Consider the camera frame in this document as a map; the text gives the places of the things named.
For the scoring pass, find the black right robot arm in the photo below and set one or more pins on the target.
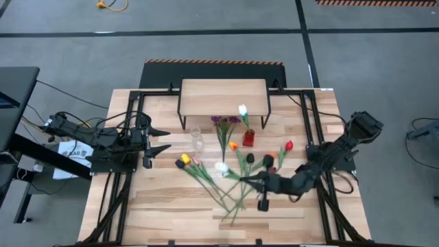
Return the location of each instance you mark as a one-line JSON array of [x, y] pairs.
[[329, 154]]

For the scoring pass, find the yellow orange artificial tulip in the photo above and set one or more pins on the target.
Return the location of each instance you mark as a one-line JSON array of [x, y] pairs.
[[233, 145]]

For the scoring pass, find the pink artificial tulip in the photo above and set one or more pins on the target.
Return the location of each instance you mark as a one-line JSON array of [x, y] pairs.
[[195, 160]]

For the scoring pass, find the purple artificial flower bunch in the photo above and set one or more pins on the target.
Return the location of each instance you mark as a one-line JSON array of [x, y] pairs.
[[224, 132]]

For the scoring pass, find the black table edge clamp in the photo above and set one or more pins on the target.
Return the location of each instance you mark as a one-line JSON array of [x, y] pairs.
[[259, 241], [170, 243]]

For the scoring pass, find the red glass vase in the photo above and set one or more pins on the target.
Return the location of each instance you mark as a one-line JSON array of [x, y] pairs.
[[248, 138]]

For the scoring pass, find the black floor mat striped edge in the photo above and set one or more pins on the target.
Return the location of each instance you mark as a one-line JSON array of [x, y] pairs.
[[212, 72]]

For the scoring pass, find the dark maroon artificial tulip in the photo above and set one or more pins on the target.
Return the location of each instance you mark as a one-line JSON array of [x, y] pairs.
[[273, 170]]

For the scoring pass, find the grey equipment stand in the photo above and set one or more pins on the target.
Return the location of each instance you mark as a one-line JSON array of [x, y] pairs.
[[428, 130]]

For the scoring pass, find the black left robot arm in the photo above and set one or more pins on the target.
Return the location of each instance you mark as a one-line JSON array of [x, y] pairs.
[[92, 137]]

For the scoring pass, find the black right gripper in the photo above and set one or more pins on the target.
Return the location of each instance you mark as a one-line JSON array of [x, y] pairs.
[[278, 185]]

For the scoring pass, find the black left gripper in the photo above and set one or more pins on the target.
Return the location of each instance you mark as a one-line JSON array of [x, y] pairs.
[[140, 140]]

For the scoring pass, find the orange red artificial tulip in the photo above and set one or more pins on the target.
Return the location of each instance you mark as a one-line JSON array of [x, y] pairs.
[[272, 155]]

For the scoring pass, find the white blue artificial tulip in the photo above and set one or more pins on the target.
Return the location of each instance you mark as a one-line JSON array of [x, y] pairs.
[[221, 167], [243, 109]]

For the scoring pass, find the white power adapter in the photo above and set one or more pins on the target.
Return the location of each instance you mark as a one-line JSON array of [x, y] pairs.
[[37, 168]]

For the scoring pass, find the wooden shelf black legs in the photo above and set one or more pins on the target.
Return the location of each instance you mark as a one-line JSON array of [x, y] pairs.
[[223, 97]]

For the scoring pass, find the black desk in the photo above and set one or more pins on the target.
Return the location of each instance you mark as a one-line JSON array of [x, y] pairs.
[[17, 89]]

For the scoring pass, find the clear glass vase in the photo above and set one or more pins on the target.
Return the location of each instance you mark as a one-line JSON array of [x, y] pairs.
[[197, 139]]

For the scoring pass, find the white printed paper sheet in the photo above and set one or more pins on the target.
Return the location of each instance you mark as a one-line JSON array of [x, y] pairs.
[[73, 152]]

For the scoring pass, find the black yellow striped strip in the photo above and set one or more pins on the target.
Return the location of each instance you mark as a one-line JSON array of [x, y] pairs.
[[377, 2]]

